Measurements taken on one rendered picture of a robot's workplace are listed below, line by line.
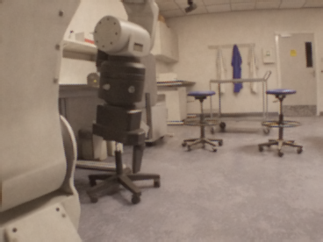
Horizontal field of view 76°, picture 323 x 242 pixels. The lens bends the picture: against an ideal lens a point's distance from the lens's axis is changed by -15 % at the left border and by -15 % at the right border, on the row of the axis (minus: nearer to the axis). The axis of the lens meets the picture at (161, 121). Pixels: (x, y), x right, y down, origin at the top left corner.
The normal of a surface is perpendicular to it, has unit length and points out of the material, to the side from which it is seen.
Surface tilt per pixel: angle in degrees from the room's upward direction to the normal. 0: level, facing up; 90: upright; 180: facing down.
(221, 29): 90
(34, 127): 86
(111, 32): 90
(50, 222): 60
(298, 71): 90
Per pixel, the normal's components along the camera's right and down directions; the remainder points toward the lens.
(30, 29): 0.87, 0.18
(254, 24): -0.32, 0.13
